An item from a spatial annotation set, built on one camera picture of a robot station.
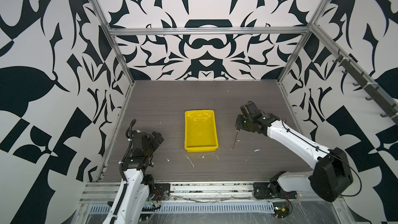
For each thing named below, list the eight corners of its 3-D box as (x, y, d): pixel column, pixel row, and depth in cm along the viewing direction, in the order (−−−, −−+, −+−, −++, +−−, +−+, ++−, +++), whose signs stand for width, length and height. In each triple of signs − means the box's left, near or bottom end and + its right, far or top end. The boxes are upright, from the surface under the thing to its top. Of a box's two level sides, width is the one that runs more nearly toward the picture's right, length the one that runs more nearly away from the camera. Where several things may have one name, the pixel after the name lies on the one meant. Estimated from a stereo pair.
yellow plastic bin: (183, 152, 88) (182, 147, 82) (186, 116, 103) (185, 109, 97) (216, 152, 88) (218, 147, 82) (214, 116, 103) (215, 110, 97)
